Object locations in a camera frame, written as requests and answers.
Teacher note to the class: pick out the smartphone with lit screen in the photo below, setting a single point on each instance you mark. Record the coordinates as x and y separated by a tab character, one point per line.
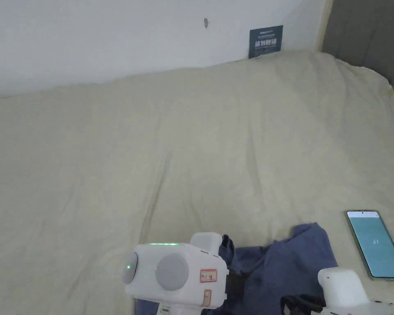
376	244

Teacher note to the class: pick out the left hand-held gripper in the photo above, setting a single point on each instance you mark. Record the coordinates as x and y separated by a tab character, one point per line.
174	272

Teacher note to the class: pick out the grey padded headboard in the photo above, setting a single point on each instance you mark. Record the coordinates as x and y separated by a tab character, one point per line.
371	36

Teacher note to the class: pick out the dark blue sign card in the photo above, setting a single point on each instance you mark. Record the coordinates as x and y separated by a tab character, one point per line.
266	42

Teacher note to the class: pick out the bed with beige sheet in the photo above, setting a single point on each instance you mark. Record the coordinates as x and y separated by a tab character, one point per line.
118	147

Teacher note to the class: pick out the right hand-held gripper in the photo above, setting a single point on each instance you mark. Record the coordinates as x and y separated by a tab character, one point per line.
343	292

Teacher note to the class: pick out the dark blue garment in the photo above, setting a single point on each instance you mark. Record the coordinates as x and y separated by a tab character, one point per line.
282	262

